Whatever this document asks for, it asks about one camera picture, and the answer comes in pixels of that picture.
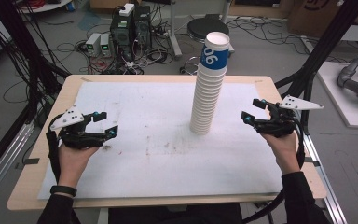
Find grey bench power supply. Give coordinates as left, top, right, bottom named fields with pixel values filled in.
left=85, top=32, right=103, bottom=58
left=99, top=33, right=112, bottom=58

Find wooden table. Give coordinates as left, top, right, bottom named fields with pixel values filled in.
left=6, top=74, right=328, bottom=212

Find stack of white paper cups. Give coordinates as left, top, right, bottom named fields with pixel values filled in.
left=188, top=31, right=231, bottom=135

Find black wristband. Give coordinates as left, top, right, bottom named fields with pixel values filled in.
left=49, top=185, right=78, bottom=198

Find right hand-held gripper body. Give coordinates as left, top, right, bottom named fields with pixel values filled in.
left=255, top=94, right=324, bottom=139

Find white platform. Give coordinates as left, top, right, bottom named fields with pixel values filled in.
left=316, top=61, right=358, bottom=130

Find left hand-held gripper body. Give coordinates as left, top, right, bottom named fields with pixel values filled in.
left=49, top=105, right=107, bottom=150

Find black round stool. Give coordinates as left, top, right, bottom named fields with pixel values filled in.
left=186, top=17, right=230, bottom=43

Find black metal frame post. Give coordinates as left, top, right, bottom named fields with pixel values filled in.
left=274, top=0, right=358, bottom=135
left=0, top=0, right=71, bottom=94

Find black computer tower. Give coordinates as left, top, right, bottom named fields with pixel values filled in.
left=109, top=13, right=135, bottom=61
left=133, top=5, right=153, bottom=51

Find cardboard box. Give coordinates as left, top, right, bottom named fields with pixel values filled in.
left=286, top=0, right=358, bottom=39

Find round white table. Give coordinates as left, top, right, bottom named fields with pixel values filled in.
left=18, top=0, right=73, bottom=14

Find right hand-held gripper cable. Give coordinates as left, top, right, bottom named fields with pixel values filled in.
left=241, top=116, right=308, bottom=224

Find person's legs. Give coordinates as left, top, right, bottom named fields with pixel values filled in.
left=107, top=203, right=244, bottom=224

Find person's left hand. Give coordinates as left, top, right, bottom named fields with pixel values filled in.
left=57, top=144, right=101, bottom=189

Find aluminium rail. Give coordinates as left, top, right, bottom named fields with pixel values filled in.
left=301, top=130, right=349, bottom=224
left=0, top=120, right=35, bottom=207

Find hand-held gripper cable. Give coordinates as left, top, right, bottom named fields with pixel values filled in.
left=241, top=116, right=308, bottom=224
left=45, top=113, right=62, bottom=185

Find white foam mat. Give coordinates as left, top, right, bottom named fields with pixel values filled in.
left=37, top=80, right=284, bottom=201

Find person's right hand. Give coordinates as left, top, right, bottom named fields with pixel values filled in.
left=259, top=132, right=302, bottom=176

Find white box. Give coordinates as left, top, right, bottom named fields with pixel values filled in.
left=118, top=3, right=136, bottom=18

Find left hand-held gripper cable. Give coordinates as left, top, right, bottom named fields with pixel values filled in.
left=45, top=113, right=62, bottom=185

